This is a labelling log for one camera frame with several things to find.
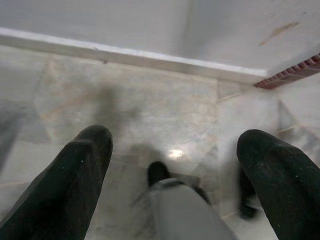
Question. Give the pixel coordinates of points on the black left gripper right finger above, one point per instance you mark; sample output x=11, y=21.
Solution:
x=285, y=185

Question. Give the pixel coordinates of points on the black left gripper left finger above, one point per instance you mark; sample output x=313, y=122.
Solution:
x=62, y=190

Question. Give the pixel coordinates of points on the dark red ribbed strip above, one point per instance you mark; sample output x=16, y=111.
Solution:
x=287, y=73

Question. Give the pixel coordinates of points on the white baseboard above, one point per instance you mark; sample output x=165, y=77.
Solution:
x=150, y=58

